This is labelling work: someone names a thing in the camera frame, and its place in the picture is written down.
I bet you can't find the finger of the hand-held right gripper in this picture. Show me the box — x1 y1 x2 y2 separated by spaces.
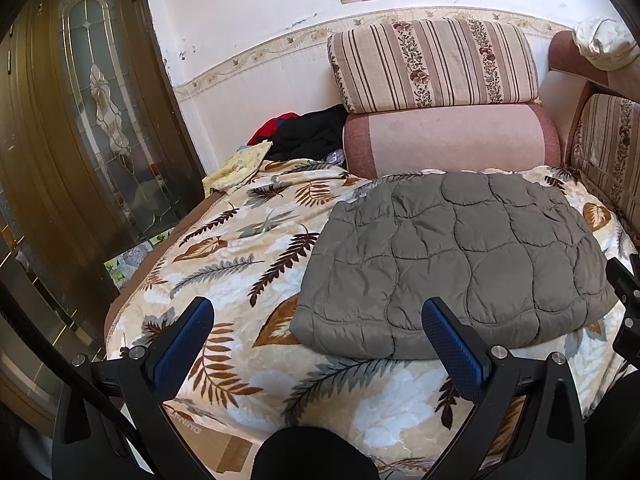
605 255 640 312

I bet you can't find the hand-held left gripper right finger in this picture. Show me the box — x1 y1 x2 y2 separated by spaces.
421 297 588 480

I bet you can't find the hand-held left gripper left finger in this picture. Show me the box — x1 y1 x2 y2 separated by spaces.
52 296 216 480

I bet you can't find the grey quilted jacket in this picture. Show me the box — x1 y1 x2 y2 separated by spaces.
289 171 620 360

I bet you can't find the leaf print fleece blanket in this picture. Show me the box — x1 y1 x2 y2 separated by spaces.
105 157 640 476

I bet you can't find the cardboard box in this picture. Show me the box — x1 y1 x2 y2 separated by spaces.
165 400 262 474

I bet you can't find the narrow striped floral sofa cushion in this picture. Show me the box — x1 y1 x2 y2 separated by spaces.
570 92 640 247

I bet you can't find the yellow patterned cloth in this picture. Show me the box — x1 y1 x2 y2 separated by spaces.
202 141 273 195

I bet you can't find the pink sofa armrest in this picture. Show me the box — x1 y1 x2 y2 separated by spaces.
539 30 640 167

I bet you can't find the pink sofa bolster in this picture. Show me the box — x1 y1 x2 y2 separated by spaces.
342 102 561 181

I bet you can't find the red garment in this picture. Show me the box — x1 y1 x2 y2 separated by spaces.
247 112 301 147

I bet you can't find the white crumpled cloth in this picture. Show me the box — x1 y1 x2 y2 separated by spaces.
572 16 640 72

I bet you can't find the wooden door with leaded glass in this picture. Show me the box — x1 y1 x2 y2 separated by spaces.
0 0 206 321

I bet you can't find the black garment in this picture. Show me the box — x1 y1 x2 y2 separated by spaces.
270 105 348 162

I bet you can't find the wide striped floral sofa cushion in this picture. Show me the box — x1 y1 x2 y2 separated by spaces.
327 17 541 114

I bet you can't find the black cable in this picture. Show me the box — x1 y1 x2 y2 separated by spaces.
0 280 146 480

